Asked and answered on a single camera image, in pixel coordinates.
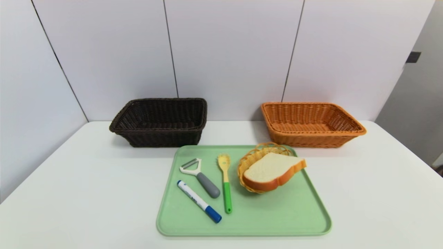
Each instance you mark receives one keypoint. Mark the black wall bracket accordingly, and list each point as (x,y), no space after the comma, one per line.
(413,57)

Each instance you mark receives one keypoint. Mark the small round yellow wicker basket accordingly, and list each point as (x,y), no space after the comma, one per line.
(247,162)

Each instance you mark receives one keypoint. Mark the light green plastic tray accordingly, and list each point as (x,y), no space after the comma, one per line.
(270,214)

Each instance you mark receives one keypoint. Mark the dark brown wicker basket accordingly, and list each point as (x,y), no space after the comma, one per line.
(180,131)

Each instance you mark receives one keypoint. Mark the toast bread slice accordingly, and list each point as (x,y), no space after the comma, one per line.
(270,169)

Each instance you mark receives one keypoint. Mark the white marker with blue cap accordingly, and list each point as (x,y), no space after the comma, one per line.
(199,202)

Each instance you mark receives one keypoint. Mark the orange rectangular wicker basket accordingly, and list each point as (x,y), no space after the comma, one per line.
(311,117)

